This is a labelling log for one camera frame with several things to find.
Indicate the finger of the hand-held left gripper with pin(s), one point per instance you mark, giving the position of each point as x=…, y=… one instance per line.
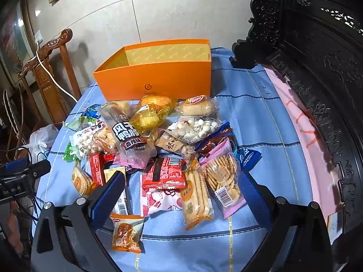
x=39, y=168

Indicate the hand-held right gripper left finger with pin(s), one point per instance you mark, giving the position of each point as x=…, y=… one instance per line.
x=109, y=194

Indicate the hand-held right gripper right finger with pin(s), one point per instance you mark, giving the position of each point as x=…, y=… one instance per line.
x=252, y=198

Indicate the small red snack packet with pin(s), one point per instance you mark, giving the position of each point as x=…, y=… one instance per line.
x=96, y=170

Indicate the bright green snack packet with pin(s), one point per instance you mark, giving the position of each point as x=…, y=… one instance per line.
x=68, y=153

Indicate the pink rice cracker packet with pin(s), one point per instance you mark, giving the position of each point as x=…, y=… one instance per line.
x=221, y=178

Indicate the orange cracker packet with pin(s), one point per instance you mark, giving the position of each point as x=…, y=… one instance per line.
x=80, y=181
x=106, y=141

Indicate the clear white ball candy packet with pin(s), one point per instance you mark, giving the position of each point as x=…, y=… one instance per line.
x=85, y=141

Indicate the pink strawberry candy packet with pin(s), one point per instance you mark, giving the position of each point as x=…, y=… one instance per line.
x=161, y=202

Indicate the large red snack packet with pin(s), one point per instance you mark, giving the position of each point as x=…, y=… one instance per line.
x=163, y=172

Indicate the orange cardboard box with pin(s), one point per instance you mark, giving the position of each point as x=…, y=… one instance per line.
x=158, y=79

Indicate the yellow white snack packet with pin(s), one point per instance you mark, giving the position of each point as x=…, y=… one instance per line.
x=122, y=204

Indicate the white plastic bag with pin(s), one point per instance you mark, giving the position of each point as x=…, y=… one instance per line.
x=42, y=138

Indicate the blue snack packet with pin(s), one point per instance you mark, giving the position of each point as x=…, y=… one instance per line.
x=249, y=155

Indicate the small orange snack packet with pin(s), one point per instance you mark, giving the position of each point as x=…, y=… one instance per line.
x=126, y=233

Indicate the long biscuit packet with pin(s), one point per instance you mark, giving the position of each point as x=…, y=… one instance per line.
x=195, y=201

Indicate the pale green snack packet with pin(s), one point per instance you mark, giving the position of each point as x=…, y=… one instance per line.
x=76, y=121

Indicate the clear black label meat packet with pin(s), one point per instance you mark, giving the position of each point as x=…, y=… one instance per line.
x=129, y=136

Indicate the dark brown snack packet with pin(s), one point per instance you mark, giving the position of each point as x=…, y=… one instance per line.
x=218, y=140

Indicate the blue checked cloth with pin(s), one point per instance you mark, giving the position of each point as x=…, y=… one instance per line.
x=269, y=124

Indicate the teal snack packet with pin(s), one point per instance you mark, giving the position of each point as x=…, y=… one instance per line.
x=92, y=112

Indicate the carved wooden chair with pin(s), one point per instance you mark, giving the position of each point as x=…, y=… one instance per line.
x=46, y=85

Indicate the yellow cake packet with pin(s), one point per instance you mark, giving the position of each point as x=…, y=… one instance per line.
x=150, y=116

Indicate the brown ball candy packet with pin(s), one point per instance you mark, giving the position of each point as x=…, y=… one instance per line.
x=192, y=127

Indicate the bread packet with red logo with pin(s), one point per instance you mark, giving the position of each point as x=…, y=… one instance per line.
x=195, y=106

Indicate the dark carved wooden furniture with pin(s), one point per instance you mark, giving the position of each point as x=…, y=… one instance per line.
x=326, y=62

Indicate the framed wall picture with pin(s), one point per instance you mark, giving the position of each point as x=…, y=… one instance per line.
x=10, y=42

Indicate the white wall socket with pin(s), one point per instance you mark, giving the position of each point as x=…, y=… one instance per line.
x=38, y=36

